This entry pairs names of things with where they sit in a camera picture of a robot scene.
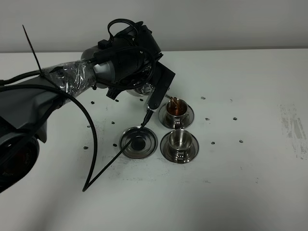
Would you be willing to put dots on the far stainless steel saucer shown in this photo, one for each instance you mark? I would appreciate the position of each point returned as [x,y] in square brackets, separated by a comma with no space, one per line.
[162,119]

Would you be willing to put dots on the near stainless steel teacup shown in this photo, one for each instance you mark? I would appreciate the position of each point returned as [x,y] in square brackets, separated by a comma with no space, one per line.
[179,142]

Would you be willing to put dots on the near stainless steel saucer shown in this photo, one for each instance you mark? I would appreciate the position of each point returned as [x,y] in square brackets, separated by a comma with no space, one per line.
[182,159]

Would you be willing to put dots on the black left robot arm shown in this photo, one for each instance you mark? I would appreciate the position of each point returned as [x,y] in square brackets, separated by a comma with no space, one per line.
[128,60]

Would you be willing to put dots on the stainless steel teapot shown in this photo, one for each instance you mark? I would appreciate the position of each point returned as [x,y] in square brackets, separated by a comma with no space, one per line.
[146,89]

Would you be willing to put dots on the stainless steel teacup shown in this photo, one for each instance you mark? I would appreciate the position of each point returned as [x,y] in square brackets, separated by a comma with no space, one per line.
[177,110]
[179,142]

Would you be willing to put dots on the stainless steel saucer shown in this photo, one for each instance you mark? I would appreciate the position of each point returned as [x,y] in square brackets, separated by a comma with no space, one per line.
[162,119]
[182,159]

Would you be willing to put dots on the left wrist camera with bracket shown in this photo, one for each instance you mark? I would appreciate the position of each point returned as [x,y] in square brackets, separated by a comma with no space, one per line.
[161,82]

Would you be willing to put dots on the steel teapot saucer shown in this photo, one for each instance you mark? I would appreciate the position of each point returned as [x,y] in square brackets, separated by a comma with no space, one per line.
[142,146]

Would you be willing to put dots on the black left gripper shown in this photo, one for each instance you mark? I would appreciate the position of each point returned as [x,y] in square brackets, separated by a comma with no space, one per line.
[129,83]

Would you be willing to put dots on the far stainless steel teacup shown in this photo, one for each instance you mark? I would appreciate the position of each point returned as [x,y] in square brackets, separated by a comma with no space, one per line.
[177,110]

